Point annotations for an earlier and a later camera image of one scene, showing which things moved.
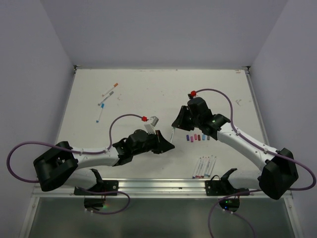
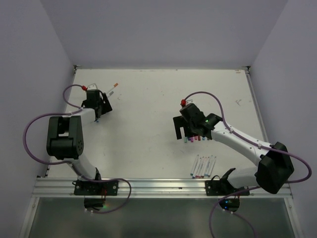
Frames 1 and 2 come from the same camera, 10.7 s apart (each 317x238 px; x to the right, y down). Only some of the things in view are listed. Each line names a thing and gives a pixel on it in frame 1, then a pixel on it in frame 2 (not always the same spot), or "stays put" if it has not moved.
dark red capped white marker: x=204 y=167 stays put
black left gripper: x=162 y=145 -> x=106 y=107
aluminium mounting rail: x=194 y=187 stays put
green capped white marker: x=174 y=129 -> x=191 y=173
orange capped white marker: x=115 y=85 stays put
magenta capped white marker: x=198 y=167 stays put
